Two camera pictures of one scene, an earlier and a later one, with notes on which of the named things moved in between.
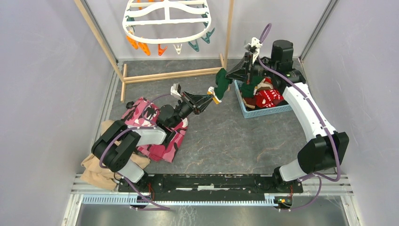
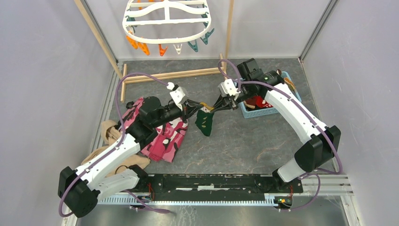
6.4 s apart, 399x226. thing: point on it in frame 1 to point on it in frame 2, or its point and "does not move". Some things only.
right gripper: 240,76 to 227,101
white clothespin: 178,49 does not move
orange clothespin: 161,51 does not move
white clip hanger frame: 166,12 does not move
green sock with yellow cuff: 222,82 to 204,119
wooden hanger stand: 125,79 does not move
